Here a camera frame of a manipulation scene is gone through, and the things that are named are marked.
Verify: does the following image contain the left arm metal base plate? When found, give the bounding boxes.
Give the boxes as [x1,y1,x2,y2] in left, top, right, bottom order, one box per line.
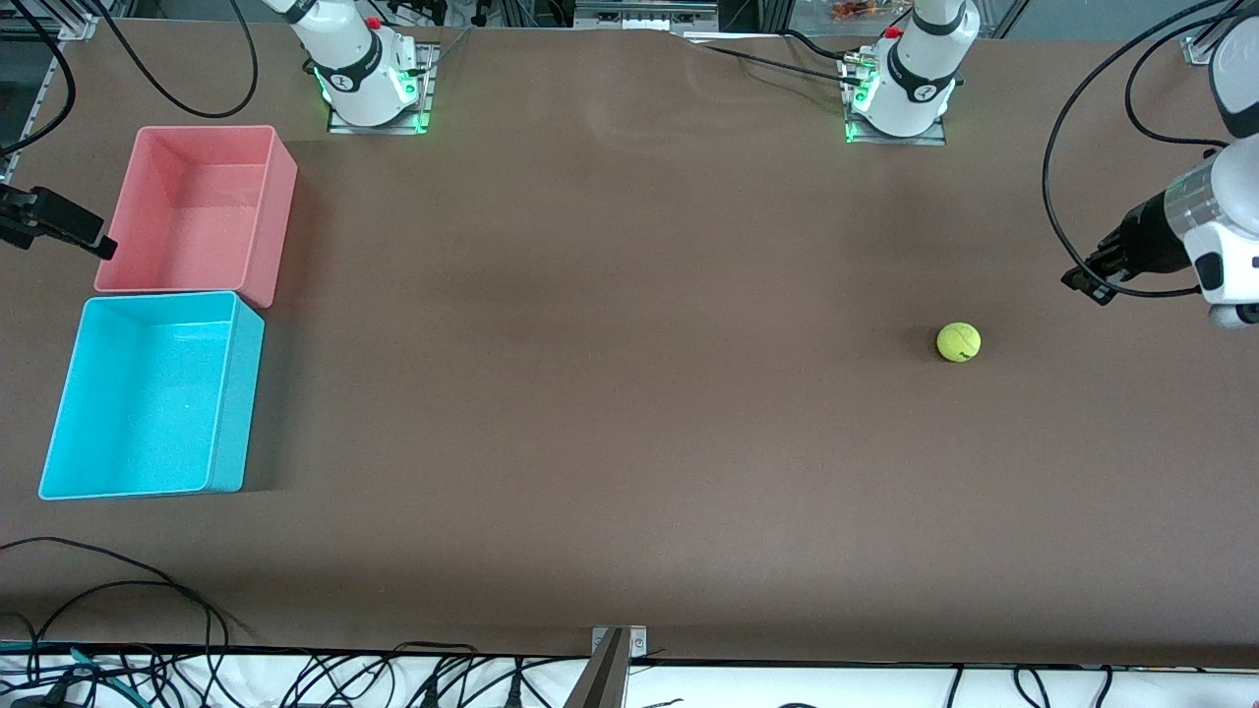
[844,54,947,147]

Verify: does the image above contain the black loose cable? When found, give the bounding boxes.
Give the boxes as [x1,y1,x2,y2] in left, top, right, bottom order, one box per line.
[0,536,232,679]
[28,579,215,679]

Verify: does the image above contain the pink plastic bin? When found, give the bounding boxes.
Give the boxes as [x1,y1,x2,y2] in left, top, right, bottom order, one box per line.
[93,124,299,310]

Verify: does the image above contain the grey background box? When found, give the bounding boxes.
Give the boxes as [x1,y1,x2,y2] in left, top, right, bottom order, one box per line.
[573,0,719,32]

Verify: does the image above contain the black base power cable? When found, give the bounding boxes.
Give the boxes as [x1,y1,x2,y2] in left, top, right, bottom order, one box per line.
[689,37,867,89]

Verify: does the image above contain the blue plastic bin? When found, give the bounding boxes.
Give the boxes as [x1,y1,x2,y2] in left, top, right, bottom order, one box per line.
[37,290,267,502]

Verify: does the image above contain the grey metal camera mount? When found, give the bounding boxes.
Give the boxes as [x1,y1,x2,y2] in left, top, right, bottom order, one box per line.
[563,625,650,708]

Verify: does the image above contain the aluminium frame profile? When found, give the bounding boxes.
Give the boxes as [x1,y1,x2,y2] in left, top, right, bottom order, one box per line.
[0,0,99,183]

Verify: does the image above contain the teal cable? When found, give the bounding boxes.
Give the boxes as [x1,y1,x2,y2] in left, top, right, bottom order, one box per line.
[69,647,134,694]

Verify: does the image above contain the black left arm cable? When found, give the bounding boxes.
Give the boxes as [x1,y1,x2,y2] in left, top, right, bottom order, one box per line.
[1043,0,1259,299]

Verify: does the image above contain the yellow-green tennis ball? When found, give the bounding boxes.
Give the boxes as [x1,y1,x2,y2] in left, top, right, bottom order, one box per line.
[936,322,983,364]

